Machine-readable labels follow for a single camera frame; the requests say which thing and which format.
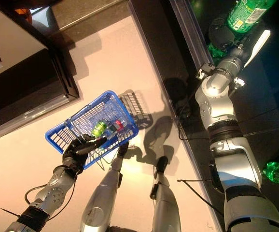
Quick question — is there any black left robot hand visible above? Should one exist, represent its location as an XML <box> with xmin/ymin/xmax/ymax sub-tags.
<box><xmin>62</xmin><ymin>134</ymin><xmax>108</xmax><ymax>171</ymax></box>

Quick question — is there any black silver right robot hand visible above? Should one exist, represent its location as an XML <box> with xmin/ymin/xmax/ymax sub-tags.
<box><xmin>208</xmin><ymin>17</ymin><xmax>272</xmax><ymax>70</ymax></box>

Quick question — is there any blue plastic shopping basket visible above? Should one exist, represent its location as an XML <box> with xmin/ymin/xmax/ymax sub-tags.
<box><xmin>44</xmin><ymin>90</ymin><xmax>140</xmax><ymax>170</ymax></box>

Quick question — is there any clear water bottle red cap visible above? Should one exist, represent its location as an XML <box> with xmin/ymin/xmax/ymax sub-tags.
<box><xmin>105</xmin><ymin>119</ymin><xmax>128</xmax><ymax>134</ymax></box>

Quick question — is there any black shelving base plinth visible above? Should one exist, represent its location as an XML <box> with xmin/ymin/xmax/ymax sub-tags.
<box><xmin>127</xmin><ymin>0</ymin><xmax>217</xmax><ymax>232</ymax></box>

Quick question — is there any black gondola shelf unit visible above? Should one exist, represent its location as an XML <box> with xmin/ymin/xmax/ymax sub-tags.
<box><xmin>0</xmin><ymin>0</ymin><xmax>80</xmax><ymax>143</ymax></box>

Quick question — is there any black zip tie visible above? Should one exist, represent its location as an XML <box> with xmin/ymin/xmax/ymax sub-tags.
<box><xmin>0</xmin><ymin>207</ymin><xmax>23</xmax><ymax>218</ymax></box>

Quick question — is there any silver right robot leg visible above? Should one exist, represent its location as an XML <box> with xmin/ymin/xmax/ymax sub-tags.
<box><xmin>149</xmin><ymin>156</ymin><xmax>182</xmax><ymax>232</ymax></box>

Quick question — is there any small orange object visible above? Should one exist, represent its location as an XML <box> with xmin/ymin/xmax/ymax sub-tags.
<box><xmin>14</xmin><ymin>8</ymin><xmax>30</xmax><ymax>17</ymax></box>

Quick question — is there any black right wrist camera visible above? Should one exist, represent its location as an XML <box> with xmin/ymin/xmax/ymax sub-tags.
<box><xmin>195</xmin><ymin>62</ymin><xmax>215</xmax><ymax>80</ymax></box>

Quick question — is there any black shelf board clear rail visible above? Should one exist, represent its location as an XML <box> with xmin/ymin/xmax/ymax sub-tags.
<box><xmin>169</xmin><ymin>0</ymin><xmax>279</xmax><ymax>232</ymax></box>

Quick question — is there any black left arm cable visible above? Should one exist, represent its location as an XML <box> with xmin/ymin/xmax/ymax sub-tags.
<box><xmin>24</xmin><ymin>177</ymin><xmax>79</xmax><ymax>218</ymax></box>

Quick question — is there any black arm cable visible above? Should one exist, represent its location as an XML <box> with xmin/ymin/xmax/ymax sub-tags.
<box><xmin>24</xmin><ymin>177</ymin><xmax>79</xmax><ymax>218</ymax></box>
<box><xmin>177</xmin><ymin>89</ymin><xmax>227</xmax><ymax>218</ymax></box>

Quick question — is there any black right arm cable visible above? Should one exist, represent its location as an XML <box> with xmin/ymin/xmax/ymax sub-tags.
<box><xmin>177</xmin><ymin>89</ymin><xmax>227</xmax><ymax>218</ymax></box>

